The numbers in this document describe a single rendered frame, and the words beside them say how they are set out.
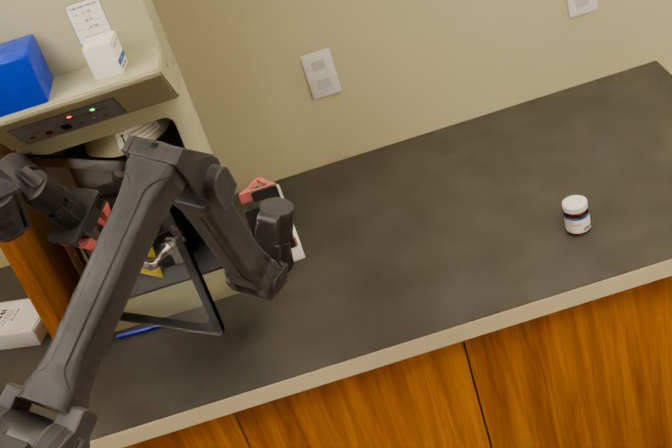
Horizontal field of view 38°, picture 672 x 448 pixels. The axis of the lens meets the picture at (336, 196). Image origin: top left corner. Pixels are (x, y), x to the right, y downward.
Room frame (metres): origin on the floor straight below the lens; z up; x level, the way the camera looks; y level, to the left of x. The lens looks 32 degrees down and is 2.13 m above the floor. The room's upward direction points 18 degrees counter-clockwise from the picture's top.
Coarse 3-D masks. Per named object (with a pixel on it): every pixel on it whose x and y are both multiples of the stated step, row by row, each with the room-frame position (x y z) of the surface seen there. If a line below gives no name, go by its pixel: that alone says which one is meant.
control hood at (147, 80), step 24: (72, 72) 1.66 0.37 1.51; (144, 72) 1.55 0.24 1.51; (168, 72) 1.62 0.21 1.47; (72, 96) 1.55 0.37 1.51; (96, 96) 1.55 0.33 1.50; (120, 96) 1.57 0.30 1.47; (144, 96) 1.60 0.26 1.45; (168, 96) 1.62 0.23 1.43; (0, 120) 1.55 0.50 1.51; (24, 120) 1.56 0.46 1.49; (24, 144) 1.63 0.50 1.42
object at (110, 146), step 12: (156, 120) 1.72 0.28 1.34; (168, 120) 1.75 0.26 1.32; (120, 132) 1.69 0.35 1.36; (132, 132) 1.69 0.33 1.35; (144, 132) 1.70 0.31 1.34; (156, 132) 1.71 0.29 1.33; (96, 144) 1.70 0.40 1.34; (108, 144) 1.69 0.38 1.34; (120, 144) 1.68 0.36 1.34; (96, 156) 1.70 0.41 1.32; (108, 156) 1.68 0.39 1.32
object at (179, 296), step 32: (32, 160) 1.64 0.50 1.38; (64, 160) 1.59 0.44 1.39; (96, 160) 1.54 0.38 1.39; (96, 224) 1.59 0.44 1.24; (192, 256) 1.47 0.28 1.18; (160, 288) 1.53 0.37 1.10; (192, 288) 1.49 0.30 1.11; (128, 320) 1.61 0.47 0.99; (160, 320) 1.56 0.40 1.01; (192, 320) 1.51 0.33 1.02
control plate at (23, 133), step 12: (84, 108) 1.57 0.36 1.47; (96, 108) 1.59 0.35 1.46; (108, 108) 1.60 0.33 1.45; (120, 108) 1.61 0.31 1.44; (48, 120) 1.58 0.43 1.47; (60, 120) 1.59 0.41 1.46; (72, 120) 1.60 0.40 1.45; (84, 120) 1.61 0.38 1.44; (96, 120) 1.62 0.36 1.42; (12, 132) 1.58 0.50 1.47; (24, 132) 1.59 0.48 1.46; (36, 132) 1.60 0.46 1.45; (60, 132) 1.63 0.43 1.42
